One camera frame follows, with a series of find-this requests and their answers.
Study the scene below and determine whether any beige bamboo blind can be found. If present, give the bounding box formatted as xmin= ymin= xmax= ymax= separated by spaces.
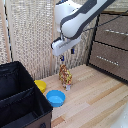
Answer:
xmin=0 ymin=0 xmax=98 ymax=81

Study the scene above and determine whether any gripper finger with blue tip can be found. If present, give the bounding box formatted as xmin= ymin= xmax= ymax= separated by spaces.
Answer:
xmin=59 ymin=54 xmax=65 ymax=63
xmin=70 ymin=47 xmax=76 ymax=55

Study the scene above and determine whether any black cable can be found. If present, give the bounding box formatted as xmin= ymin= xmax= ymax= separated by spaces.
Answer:
xmin=82 ymin=11 xmax=128 ymax=33

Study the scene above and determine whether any silver drawer handle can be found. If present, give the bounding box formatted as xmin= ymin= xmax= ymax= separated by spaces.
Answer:
xmin=104 ymin=29 xmax=128 ymax=37
xmin=95 ymin=55 xmax=120 ymax=65

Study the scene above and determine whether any yellow bowl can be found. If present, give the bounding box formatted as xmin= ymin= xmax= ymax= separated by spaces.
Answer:
xmin=33 ymin=79 xmax=48 ymax=94

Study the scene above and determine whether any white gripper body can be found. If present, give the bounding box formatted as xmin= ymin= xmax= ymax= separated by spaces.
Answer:
xmin=50 ymin=36 xmax=81 ymax=57

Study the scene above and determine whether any colourful snack bag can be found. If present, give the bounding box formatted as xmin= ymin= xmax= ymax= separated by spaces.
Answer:
xmin=58 ymin=63 xmax=74 ymax=92

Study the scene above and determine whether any blue bowl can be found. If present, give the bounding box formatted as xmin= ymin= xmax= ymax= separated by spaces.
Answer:
xmin=45 ymin=89 xmax=67 ymax=108

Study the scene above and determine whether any black fabric storage box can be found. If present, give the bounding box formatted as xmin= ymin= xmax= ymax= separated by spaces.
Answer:
xmin=0 ymin=60 xmax=54 ymax=128

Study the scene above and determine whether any dark brown drawer cabinet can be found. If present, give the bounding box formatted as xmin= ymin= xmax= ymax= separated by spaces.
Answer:
xmin=86 ymin=9 xmax=128 ymax=84

